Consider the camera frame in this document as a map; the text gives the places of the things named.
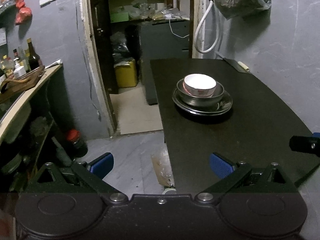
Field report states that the red capped bottle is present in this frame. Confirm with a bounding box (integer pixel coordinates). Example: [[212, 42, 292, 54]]
[[66, 129, 88, 159]]

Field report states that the white ceramic bowl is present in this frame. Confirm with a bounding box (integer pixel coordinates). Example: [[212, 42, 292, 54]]
[[183, 74, 216, 98]]

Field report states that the wooden cutting board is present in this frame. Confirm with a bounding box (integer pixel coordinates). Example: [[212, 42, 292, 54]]
[[0, 66, 45, 103]]

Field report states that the yellow jerry can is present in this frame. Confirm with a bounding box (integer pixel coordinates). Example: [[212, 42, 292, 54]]
[[114, 58, 138, 88]]

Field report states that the large steel basin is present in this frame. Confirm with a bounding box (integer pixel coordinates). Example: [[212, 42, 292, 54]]
[[172, 89, 233, 116]]

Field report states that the black wall cable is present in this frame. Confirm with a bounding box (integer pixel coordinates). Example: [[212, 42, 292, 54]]
[[72, 0, 102, 122]]

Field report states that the dark glass bottle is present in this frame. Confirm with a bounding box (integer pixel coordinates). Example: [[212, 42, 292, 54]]
[[27, 38, 43, 70]]

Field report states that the cleaver knife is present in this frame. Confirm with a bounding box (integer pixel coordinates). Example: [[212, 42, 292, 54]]
[[216, 51, 250, 73]]

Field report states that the white roll on cleaver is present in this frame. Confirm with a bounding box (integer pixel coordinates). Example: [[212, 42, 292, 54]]
[[237, 61, 250, 72]]

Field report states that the red plastic bag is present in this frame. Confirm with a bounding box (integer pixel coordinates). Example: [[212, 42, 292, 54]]
[[15, 0, 32, 25]]

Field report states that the small steel bowl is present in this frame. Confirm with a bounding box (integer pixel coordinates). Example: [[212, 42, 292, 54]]
[[176, 79, 225, 107]]

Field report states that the white thin cable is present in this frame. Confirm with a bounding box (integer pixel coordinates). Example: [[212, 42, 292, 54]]
[[168, 18, 190, 39]]

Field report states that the white hose loop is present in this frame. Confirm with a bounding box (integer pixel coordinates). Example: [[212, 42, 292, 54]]
[[194, 0, 222, 54]]

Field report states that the green box on shelf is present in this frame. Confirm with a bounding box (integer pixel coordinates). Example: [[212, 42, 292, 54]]
[[110, 12, 129, 23]]

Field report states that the dark cabinet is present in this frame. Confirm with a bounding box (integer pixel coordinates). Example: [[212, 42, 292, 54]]
[[139, 20, 190, 105]]

